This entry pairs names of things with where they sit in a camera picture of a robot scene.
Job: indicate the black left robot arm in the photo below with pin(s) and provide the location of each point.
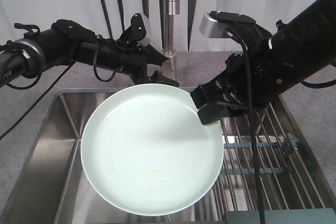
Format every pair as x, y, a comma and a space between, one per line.
67, 42

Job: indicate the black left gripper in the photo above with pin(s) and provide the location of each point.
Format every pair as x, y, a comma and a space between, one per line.
107, 59

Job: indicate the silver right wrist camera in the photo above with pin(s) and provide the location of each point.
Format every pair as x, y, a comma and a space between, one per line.
214, 24

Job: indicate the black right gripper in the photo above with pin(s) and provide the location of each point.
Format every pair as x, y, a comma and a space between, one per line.
228, 94

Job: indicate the metal roll-up drying rack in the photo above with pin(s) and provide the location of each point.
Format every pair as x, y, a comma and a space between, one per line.
290, 177

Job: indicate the chrome kitchen faucet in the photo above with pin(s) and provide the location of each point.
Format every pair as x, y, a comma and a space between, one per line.
169, 9

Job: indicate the teal sponge block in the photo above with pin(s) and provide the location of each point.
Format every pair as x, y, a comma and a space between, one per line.
321, 215

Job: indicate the stainless steel sink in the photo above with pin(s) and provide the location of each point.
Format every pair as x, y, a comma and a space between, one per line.
52, 187

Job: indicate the light green round plate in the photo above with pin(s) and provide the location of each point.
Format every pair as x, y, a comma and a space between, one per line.
145, 151

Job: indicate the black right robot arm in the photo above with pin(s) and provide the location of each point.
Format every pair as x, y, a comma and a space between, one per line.
309, 40

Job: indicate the chrome faucet lever handle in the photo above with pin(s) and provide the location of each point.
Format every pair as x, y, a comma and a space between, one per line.
169, 69

